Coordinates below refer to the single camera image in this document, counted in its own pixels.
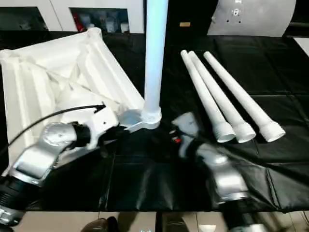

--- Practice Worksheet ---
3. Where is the white plastic table top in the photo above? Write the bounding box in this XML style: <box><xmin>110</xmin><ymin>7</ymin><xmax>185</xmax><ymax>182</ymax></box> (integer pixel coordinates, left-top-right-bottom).
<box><xmin>0</xmin><ymin>28</ymin><xmax>162</xmax><ymax>171</ymax></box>

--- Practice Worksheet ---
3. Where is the dark grey robot foot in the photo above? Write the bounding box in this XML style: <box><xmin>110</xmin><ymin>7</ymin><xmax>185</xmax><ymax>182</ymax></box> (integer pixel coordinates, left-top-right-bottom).
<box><xmin>157</xmin><ymin>218</ymin><xmax>191</xmax><ymax>232</ymax></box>
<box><xmin>81</xmin><ymin>217</ymin><xmax>119</xmax><ymax>232</ymax></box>

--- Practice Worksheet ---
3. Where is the black box with yellow label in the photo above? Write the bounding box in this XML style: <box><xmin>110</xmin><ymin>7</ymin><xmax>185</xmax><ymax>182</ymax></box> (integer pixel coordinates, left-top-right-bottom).
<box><xmin>167</xmin><ymin>0</ymin><xmax>218</xmax><ymax>37</ymax></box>

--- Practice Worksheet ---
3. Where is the white cabinet with glass doors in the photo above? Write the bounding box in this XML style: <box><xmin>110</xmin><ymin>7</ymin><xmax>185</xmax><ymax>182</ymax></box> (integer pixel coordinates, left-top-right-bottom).
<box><xmin>0</xmin><ymin>0</ymin><xmax>145</xmax><ymax>34</ymax></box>

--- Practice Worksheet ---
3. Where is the white plastic bag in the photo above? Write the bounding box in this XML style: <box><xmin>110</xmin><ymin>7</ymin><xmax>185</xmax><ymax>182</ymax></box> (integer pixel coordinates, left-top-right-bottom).
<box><xmin>207</xmin><ymin>0</ymin><xmax>296</xmax><ymax>38</ymax></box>

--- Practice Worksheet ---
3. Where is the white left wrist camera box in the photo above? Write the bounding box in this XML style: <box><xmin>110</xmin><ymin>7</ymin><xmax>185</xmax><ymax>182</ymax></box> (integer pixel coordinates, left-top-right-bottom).
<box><xmin>83</xmin><ymin>107</ymin><xmax>120</xmax><ymax>146</ymax></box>

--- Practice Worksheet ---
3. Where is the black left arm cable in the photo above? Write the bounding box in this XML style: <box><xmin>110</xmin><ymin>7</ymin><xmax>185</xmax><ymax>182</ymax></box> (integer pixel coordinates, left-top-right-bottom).
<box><xmin>0</xmin><ymin>104</ymin><xmax>107</xmax><ymax>156</ymax></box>

